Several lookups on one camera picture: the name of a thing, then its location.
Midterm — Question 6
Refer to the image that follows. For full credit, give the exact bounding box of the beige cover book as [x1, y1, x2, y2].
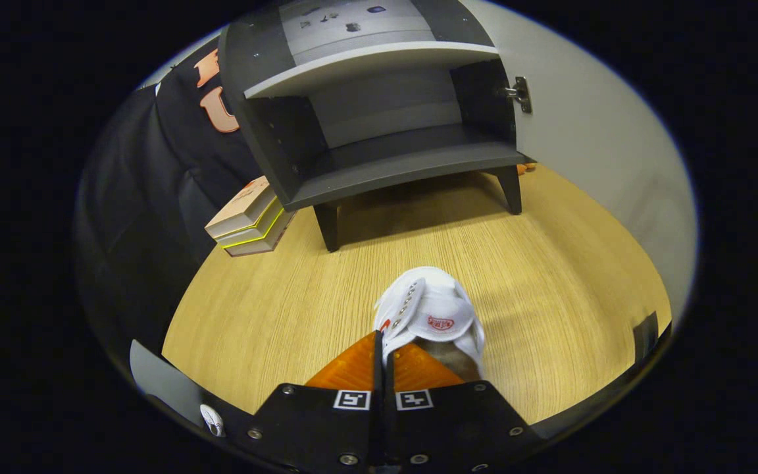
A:
[205, 176, 278, 239]

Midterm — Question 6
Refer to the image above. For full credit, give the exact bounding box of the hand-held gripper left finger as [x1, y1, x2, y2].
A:
[251, 331, 385, 474]

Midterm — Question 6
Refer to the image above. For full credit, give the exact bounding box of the beige shoe cabinet door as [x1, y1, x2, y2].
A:
[458, 0, 699, 323]

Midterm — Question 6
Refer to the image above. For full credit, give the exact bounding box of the small white object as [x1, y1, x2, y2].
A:
[199, 404, 225, 437]

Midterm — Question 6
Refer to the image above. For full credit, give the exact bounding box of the brown cover book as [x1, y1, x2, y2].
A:
[224, 211, 295, 257]

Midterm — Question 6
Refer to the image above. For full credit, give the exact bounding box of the metal door hinge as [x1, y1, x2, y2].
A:
[496, 76, 532, 114]

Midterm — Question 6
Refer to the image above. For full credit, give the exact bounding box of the grey shoe cabinet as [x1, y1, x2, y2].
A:
[218, 0, 538, 253]

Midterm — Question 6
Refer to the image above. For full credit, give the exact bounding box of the white shoe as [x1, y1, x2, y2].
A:
[372, 266, 486, 382]

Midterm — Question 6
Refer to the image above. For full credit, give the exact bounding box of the dark grey block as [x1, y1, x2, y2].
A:
[634, 311, 659, 359]

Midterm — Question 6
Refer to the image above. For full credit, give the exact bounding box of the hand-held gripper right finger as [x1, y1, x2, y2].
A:
[384, 342, 544, 474]

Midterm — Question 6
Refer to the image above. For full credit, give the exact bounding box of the yellow edged book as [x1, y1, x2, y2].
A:
[216, 204, 286, 250]

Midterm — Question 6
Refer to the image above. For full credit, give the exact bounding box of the black backdrop cloth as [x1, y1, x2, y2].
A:
[76, 36, 268, 369]

